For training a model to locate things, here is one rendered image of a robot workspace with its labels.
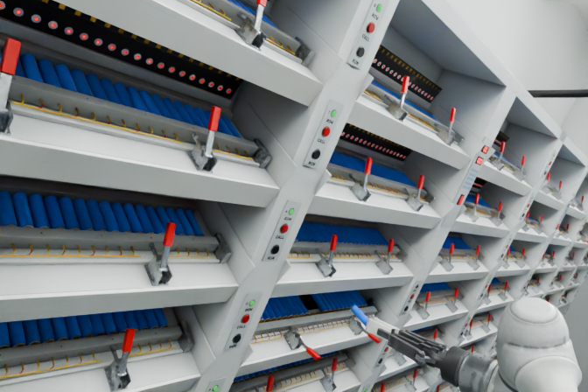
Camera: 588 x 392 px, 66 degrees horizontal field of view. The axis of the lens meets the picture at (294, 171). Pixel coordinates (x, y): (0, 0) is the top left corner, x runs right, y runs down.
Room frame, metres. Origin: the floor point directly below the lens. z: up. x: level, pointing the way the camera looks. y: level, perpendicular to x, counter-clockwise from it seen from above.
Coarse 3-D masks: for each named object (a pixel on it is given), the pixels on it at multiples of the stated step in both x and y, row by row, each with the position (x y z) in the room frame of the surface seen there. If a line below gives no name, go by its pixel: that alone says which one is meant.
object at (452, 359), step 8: (424, 352) 0.92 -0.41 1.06; (432, 352) 0.92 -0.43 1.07; (440, 352) 0.93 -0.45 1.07; (448, 352) 0.90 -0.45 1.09; (456, 352) 0.90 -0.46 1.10; (464, 352) 0.90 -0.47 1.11; (440, 360) 0.89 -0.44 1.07; (448, 360) 0.88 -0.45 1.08; (456, 360) 0.88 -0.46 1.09; (440, 368) 0.89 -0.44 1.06; (448, 368) 0.88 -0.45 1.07; (456, 368) 0.87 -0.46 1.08; (448, 376) 0.88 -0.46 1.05; (456, 376) 0.87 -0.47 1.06; (456, 384) 0.87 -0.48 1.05
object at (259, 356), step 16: (368, 304) 1.32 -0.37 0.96; (384, 304) 1.31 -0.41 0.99; (384, 320) 1.30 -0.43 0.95; (272, 336) 0.96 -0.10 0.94; (304, 336) 1.03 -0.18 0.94; (320, 336) 1.06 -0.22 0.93; (336, 336) 1.10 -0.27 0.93; (352, 336) 1.15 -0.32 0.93; (256, 352) 0.89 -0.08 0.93; (272, 352) 0.91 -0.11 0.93; (288, 352) 0.95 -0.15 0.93; (304, 352) 0.99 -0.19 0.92; (320, 352) 1.06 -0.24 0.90; (240, 368) 0.83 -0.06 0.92; (256, 368) 0.89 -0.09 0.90
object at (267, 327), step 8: (336, 312) 1.15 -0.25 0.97; (344, 312) 1.18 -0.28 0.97; (352, 312) 1.20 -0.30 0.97; (368, 312) 1.26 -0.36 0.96; (280, 320) 0.98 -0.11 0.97; (288, 320) 1.00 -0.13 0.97; (296, 320) 1.02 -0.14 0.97; (304, 320) 1.04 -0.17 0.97; (312, 320) 1.06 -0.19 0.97; (320, 320) 1.08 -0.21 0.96; (328, 320) 1.11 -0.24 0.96; (336, 320) 1.15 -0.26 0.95; (256, 328) 0.91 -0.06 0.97; (264, 328) 0.93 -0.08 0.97; (272, 328) 0.94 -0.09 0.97; (280, 328) 0.97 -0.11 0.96; (288, 328) 0.99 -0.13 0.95; (328, 328) 1.10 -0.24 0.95
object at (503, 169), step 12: (504, 144) 1.52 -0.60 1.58; (492, 156) 1.57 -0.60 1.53; (504, 156) 1.91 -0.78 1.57; (480, 168) 1.37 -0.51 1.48; (492, 168) 1.43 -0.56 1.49; (504, 168) 1.64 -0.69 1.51; (516, 168) 1.80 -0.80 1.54; (528, 168) 1.85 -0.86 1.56; (492, 180) 1.50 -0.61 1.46; (504, 180) 1.57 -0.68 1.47; (516, 180) 1.64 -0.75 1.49; (528, 180) 1.83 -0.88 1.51; (540, 180) 1.81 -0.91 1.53; (516, 192) 1.74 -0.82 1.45
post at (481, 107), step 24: (456, 96) 1.37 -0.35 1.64; (480, 96) 1.32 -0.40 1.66; (504, 96) 1.30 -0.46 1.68; (480, 120) 1.30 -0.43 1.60; (432, 168) 1.35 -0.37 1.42; (456, 168) 1.30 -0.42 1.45; (456, 192) 1.29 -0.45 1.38; (408, 240) 1.33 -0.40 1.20; (432, 240) 1.29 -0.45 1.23; (432, 264) 1.35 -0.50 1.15; (384, 288) 1.33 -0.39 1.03; (408, 288) 1.29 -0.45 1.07; (408, 312) 1.35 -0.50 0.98; (384, 360) 1.35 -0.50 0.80; (360, 384) 1.29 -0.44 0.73
